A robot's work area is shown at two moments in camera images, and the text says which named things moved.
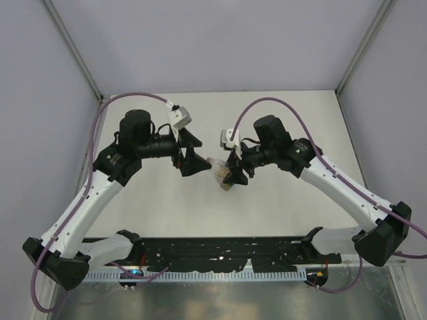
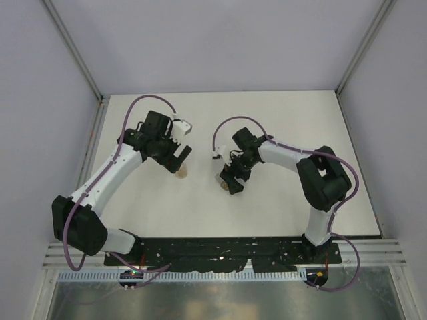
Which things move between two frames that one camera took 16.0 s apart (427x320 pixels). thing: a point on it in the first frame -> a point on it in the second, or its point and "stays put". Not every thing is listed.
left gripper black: (192, 162) -> (171, 162)
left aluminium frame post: (72, 47) stays put
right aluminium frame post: (387, 7) stays put
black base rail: (227, 254) stays put
